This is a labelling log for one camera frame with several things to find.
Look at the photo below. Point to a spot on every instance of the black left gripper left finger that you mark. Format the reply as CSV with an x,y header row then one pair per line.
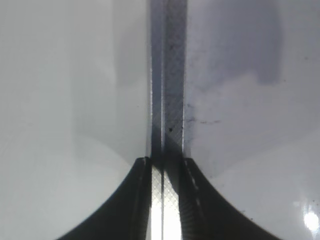
x,y
124,216

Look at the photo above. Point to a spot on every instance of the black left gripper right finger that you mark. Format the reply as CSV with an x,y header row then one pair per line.
x,y
206,215

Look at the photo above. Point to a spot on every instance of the white board with grey frame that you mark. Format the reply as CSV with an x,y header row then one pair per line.
x,y
236,87

